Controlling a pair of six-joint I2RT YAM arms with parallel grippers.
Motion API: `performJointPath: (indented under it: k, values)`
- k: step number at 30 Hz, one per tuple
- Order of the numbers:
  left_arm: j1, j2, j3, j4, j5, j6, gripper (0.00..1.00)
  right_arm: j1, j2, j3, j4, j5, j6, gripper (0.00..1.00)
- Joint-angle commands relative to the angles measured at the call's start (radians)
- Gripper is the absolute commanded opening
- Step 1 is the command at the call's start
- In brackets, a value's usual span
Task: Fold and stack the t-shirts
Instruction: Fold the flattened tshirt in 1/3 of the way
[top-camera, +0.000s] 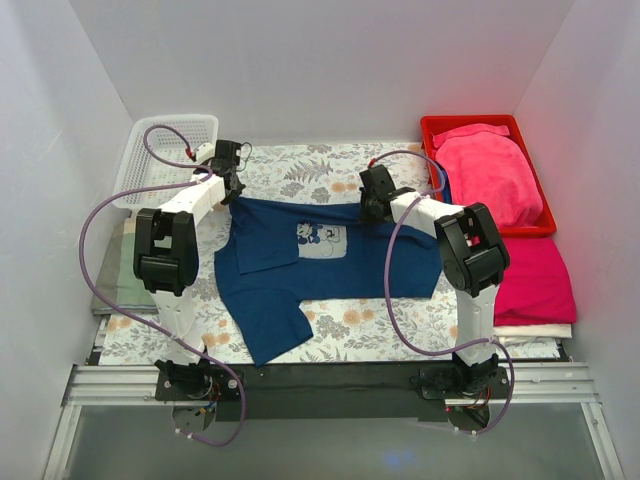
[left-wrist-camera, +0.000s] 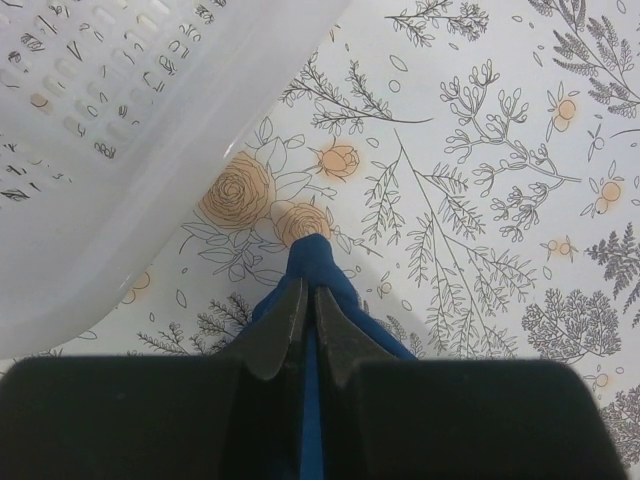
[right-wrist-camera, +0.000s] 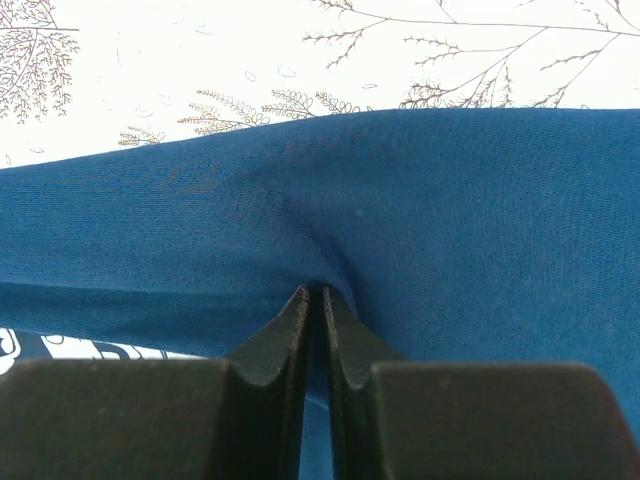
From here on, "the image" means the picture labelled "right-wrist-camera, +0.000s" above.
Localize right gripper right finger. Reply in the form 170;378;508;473
323;287;639;480

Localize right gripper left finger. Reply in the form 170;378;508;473
1;287;310;479

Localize navy blue t shirt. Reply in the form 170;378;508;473
1;109;639;479

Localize floral table cloth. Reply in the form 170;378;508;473
1;1;639;168

